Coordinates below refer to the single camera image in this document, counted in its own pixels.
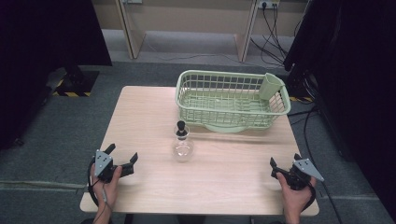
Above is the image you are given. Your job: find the beige wooden desk panel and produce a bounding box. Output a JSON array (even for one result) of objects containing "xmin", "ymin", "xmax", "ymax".
[
  {"xmin": 114, "ymin": 0, "xmax": 147, "ymax": 60},
  {"xmin": 233, "ymin": 0, "xmax": 260, "ymax": 63}
]

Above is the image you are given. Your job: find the glass bottle with black stopper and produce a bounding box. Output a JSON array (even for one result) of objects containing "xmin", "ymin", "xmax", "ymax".
[{"xmin": 171, "ymin": 119, "xmax": 195, "ymax": 163}]

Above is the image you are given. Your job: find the bundle of black floor cables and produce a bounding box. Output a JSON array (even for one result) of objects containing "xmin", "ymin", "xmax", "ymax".
[{"xmin": 249, "ymin": 3, "xmax": 309, "ymax": 68}]

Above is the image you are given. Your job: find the pale green cutlery holder cup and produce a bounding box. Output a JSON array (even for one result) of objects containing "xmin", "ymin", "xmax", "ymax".
[{"xmin": 259, "ymin": 72, "xmax": 286, "ymax": 101}]

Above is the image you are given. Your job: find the thin grey floor cable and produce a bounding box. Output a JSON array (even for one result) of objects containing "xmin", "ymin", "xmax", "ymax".
[{"xmin": 145, "ymin": 36, "xmax": 283, "ymax": 68}]

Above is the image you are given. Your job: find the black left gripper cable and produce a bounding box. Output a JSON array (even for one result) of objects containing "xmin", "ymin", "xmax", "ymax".
[{"xmin": 87, "ymin": 158, "xmax": 101, "ymax": 207}]

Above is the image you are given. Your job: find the black stand base striped tape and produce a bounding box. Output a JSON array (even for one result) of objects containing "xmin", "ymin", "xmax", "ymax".
[
  {"xmin": 285, "ymin": 70, "xmax": 316, "ymax": 104},
  {"xmin": 49, "ymin": 65, "xmax": 101, "ymax": 98}
]

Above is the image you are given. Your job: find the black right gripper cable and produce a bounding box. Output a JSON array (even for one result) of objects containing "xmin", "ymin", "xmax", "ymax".
[{"xmin": 301, "ymin": 180, "xmax": 345, "ymax": 224}]

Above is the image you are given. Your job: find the person's left hand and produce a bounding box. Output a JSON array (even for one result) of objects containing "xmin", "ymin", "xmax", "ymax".
[{"xmin": 91, "ymin": 166, "xmax": 123, "ymax": 210}]

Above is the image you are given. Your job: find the black curtain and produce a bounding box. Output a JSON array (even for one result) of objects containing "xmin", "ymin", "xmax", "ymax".
[
  {"xmin": 0, "ymin": 0, "xmax": 113, "ymax": 151},
  {"xmin": 283, "ymin": 0, "xmax": 396, "ymax": 220}
]

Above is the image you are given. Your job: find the thin grey left gripper cable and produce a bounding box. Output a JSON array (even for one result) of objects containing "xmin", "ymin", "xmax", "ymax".
[{"xmin": 92, "ymin": 178, "xmax": 109, "ymax": 224}]

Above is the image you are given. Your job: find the white power strip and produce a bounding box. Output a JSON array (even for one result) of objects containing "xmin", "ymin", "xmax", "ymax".
[{"xmin": 257, "ymin": 0, "xmax": 280, "ymax": 9}]

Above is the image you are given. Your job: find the pale green plastic dish basket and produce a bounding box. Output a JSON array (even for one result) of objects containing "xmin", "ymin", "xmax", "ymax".
[{"xmin": 175, "ymin": 69, "xmax": 292, "ymax": 132}]

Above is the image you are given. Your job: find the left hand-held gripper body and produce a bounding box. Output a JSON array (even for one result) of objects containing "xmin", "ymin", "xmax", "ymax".
[{"xmin": 93, "ymin": 149, "xmax": 123, "ymax": 184}]

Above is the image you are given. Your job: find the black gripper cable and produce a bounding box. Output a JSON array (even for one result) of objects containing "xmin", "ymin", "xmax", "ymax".
[
  {"xmin": 87, "ymin": 158, "xmax": 101, "ymax": 207},
  {"xmin": 301, "ymin": 180, "xmax": 345, "ymax": 224}
]

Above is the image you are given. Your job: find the black floor cable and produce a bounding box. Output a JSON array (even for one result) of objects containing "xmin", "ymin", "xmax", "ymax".
[{"xmin": 287, "ymin": 105, "xmax": 323, "ymax": 167}]

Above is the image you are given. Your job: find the pale green drip tray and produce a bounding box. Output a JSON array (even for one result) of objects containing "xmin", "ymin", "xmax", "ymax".
[{"xmin": 204, "ymin": 121, "xmax": 248, "ymax": 134}]

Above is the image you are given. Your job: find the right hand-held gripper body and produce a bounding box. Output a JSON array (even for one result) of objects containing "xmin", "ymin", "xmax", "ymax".
[{"xmin": 288, "ymin": 158, "xmax": 325, "ymax": 190}]

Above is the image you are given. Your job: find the person's right hand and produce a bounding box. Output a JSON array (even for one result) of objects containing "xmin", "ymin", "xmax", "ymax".
[{"xmin": 276, "ymin": 172, "xmax": 318, "ymax": 216}]

